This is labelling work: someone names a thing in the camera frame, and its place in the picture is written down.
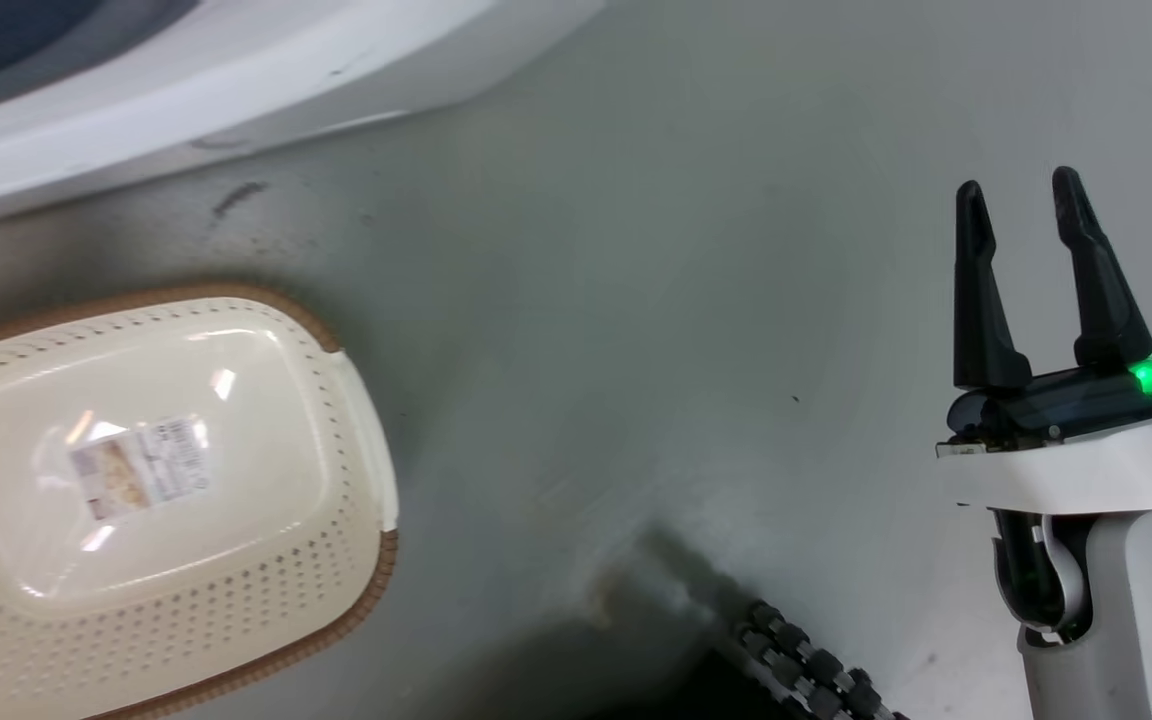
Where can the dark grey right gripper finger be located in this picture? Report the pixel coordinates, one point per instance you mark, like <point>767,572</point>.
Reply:
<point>979,310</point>
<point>1101,290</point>

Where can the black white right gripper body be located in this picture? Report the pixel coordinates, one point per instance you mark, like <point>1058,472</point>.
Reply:
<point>1076,440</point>

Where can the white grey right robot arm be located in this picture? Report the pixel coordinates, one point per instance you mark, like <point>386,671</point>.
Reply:
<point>1116,610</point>

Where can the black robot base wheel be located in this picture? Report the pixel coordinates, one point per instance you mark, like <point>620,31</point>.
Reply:
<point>806,670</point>

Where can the cream perforated laundry basket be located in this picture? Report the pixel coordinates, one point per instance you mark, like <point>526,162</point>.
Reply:
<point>186,560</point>

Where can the white washing machine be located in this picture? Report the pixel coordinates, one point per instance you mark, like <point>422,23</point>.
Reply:
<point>136,90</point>

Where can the paper label sticker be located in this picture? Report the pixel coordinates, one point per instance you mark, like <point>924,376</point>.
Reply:
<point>141,470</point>

